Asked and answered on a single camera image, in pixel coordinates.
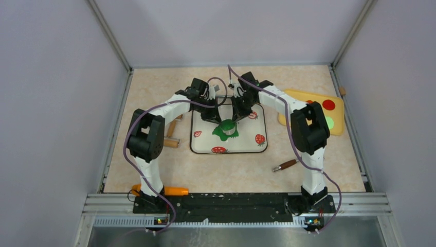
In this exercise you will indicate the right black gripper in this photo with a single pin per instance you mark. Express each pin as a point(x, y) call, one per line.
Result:
point(239, 113)

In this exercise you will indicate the wooden rolling pin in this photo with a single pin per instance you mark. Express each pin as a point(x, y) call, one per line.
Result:
point(169, 140)

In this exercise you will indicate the orange marker pen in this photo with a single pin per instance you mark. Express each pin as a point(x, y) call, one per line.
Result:
point(168, 191)

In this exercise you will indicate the wooden handled scraper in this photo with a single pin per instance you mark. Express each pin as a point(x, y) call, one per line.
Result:
point(285, 165)

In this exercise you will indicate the green dough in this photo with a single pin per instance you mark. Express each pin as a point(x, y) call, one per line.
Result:
point(227, 129)

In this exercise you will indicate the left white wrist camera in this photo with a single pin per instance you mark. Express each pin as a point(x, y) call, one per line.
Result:
point(211, 95)

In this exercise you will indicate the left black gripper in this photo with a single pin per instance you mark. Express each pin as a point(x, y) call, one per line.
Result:
point(213, 116)

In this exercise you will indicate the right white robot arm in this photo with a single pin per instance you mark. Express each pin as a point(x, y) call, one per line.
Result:
point(306, 127)

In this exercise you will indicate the red dough disc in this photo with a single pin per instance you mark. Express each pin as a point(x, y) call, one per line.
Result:
point(329, 105)

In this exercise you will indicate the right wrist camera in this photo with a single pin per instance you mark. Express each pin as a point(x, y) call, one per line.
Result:
point(238, 91)

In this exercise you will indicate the white strawberry tray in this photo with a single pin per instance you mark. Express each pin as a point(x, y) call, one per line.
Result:
point(252, 135)

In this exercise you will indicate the yellow cutting board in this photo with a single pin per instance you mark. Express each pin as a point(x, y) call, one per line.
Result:
point(337, 115)

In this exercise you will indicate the light green dough disc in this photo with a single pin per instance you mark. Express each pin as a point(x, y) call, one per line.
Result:
point(330, 122)

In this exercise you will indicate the small wooden block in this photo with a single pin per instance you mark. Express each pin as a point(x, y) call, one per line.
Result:
point(342, 91)

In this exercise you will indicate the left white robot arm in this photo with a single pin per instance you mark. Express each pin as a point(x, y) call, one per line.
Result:
point(145, 138)

